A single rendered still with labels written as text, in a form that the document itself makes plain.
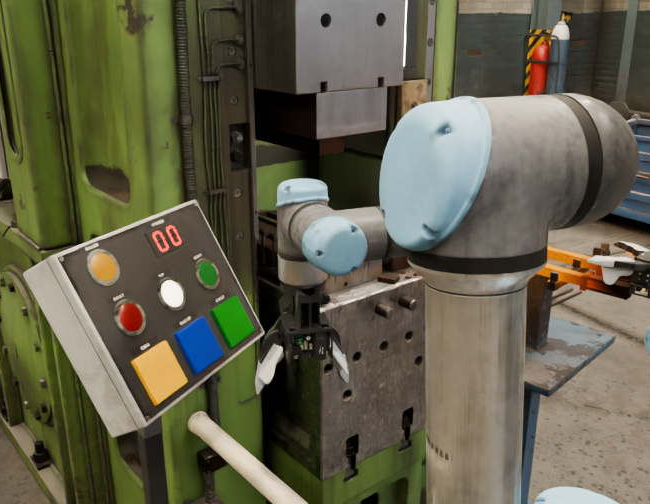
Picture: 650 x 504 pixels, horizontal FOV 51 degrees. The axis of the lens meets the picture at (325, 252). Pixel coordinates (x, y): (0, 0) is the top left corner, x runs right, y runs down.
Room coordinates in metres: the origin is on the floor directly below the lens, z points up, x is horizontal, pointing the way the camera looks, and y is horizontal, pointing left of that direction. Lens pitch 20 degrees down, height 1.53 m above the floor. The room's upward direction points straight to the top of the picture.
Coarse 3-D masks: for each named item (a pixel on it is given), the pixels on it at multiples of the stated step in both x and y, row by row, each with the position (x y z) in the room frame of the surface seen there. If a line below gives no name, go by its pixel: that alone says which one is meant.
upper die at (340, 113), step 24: (264, 96) 1.57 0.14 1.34; (288, 96) 1.50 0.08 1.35; (312, 96) 1.44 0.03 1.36; (336, 96) 1.46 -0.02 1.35; (360, 96) 1.50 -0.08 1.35; (384, 96) 1.55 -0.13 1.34; (264, 120) 1.57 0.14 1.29; (288, 120) 1.50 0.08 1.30; (312, 120) 1.44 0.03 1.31; (336, 120) 1.46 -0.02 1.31; (360, 120) 1.50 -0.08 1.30; (384, 120) 1.55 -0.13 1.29
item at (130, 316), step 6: (126, 306) 0.95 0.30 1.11; (132, 306) 0.96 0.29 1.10; (120, 312) 0.94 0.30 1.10; (126, 312) 0.94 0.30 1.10; (132, 312) 0.95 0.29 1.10; (138, 312) 0.96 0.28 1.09; (120, 318) 0.93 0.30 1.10; (126, 318) 0.94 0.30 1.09; (132, 318) 0.94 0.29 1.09; (138, 318) 0.95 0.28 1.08; (126, 324) 0.93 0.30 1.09; (132, 324) 0.94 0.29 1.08; (138, 324) 0.95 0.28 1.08; (132, 330) 0.93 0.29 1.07
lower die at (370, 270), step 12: (264, 228) 1.70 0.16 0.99; (276, 228) 1.70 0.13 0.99; (264, 240) 1.63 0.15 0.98; (264, 252) 1.59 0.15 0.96; (276, 252) 1.55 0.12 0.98; (276, 264) 1.55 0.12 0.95; (372, 264) 1.53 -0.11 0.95; (336, 276) 1.46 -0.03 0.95; (348, 276) 1.48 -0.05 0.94; (360, 276) 1.51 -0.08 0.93; (372, 276) 1.53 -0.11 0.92; (336, 288) 1.46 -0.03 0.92
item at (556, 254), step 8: (552, 248) 1.65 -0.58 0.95; (552, 256) 1.63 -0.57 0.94; (560, 256) 1.62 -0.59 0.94; (568, 256) 1.60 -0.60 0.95; (576, 256) 1.59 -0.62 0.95; (584, 256) 1.59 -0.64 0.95; (584, 264) 1.57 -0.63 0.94; (592, 264) 1.56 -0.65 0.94; (600, 272) 1.54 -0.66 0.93; (624, 280) 1.51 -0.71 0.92
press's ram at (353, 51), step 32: (256, 0) 1.50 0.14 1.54; (288, 0) 1.41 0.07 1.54; (320, 0) 1.43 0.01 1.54; (352, 0) 1.49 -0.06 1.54; (384, 0) 1.54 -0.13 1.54; (256, 32) 1.50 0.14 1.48; (288, 32) 1.41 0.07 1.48; (320, 32) 1.43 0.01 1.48; (352, 32) 1.49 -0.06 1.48; (384, 32) 1.54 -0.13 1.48; (256, 64) 1.50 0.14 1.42; (288, 64) 1.41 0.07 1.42; (320, 64) 1.43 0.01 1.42; (352, 64) 1.49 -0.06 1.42; (384, 64) 1.54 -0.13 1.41
